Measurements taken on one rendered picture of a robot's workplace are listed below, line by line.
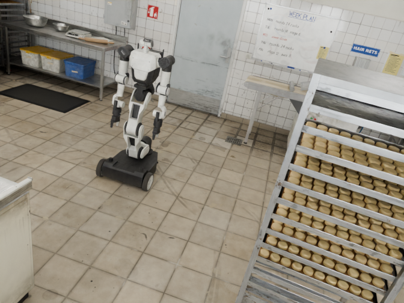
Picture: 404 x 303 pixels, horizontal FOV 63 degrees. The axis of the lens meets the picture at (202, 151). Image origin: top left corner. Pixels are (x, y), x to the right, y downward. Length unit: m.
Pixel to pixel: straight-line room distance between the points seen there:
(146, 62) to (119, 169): 1.12
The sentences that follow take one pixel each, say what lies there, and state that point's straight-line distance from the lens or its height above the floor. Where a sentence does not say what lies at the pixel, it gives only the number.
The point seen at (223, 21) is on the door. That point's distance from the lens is 5.70.
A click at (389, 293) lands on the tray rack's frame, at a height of 1.00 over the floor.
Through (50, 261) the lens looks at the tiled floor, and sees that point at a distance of 2.84.
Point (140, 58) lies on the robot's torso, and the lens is 3.25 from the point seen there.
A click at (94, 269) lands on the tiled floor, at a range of 2.76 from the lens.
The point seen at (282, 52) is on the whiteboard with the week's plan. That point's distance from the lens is 5.59.
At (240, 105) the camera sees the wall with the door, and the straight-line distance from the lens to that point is 5.83.
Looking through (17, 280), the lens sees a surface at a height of 0.27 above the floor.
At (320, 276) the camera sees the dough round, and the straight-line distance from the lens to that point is 1.82.
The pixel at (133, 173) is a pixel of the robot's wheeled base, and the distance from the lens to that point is 3.49.
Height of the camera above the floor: 2.03
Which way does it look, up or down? 26 degrees down
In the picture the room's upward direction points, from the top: 12 degrees clockwise
